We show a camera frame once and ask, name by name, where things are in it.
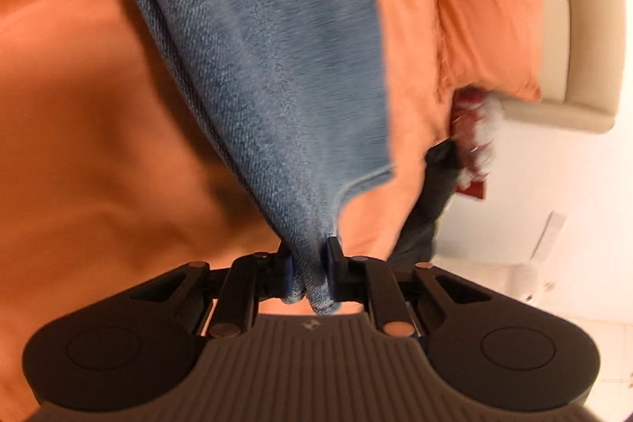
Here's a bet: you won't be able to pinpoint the white wall socket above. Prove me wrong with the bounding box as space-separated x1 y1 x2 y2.
531 211 568 263

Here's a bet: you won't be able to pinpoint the dark cloth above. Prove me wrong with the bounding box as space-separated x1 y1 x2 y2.
387 139 462 273

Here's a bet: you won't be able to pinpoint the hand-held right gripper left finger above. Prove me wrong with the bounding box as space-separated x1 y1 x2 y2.
129 248 294 338

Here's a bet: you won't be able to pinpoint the beige padded headboard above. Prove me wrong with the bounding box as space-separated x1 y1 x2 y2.
495 0 625 135

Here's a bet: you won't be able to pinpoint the red flat object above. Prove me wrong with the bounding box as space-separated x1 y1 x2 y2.
456 181 489 201

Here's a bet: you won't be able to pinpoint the blue denim pants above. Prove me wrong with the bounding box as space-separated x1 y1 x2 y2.
101 0 397 317

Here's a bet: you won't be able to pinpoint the orange bed sheet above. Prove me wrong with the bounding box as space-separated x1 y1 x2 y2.
0 0 456 422

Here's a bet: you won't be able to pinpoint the red and white plush toy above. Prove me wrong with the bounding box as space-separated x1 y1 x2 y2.
449 87 506 185

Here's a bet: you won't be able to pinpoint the orange embroidered pillow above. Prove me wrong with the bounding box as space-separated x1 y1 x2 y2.
425 0 551 102

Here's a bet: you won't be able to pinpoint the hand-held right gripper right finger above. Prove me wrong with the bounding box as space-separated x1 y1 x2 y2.
323 237 491 338

